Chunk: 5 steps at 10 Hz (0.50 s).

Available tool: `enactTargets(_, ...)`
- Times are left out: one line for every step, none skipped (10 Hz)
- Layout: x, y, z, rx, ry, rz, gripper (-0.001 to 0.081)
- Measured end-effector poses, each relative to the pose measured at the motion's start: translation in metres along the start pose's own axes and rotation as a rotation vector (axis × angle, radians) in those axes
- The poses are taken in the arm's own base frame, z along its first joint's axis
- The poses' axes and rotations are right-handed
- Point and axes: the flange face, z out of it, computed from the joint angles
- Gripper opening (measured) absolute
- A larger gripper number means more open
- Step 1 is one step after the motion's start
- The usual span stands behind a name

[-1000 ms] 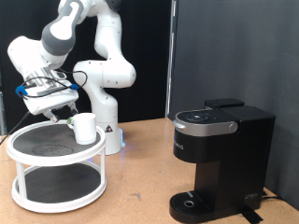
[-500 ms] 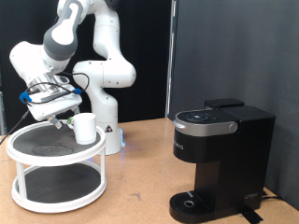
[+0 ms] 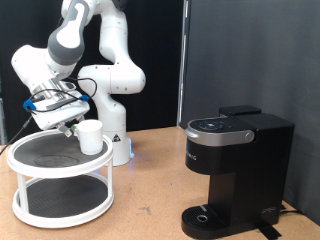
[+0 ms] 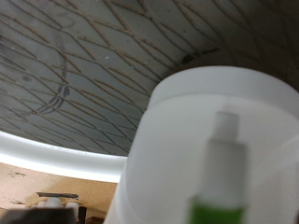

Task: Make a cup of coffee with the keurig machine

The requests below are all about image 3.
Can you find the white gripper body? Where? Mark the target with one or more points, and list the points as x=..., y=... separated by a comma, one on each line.
x=60, y=113

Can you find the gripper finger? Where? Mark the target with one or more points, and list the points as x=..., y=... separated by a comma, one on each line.
x=80, y=119
x=66, y=130

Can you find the small green tag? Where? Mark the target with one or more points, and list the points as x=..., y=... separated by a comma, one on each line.
x=74, y=127

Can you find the white ceramic mug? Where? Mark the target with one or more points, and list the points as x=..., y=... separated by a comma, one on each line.
x=90, y=138

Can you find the black Keurig coffee machine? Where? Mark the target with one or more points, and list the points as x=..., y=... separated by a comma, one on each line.
x=246, y=173

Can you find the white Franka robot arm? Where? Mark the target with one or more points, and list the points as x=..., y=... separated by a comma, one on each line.
x=113, y=110

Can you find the white two-tier turntable stand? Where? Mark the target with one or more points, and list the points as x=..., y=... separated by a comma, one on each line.
x=60, y=186

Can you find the black tape strip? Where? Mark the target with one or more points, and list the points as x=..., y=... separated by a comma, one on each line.
x=268, y=230

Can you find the grey metal edge post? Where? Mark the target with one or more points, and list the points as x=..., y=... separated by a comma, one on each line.
x=2, y=116

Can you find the silver vertical frame pole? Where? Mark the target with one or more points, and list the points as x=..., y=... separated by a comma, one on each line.
x=182, y=66

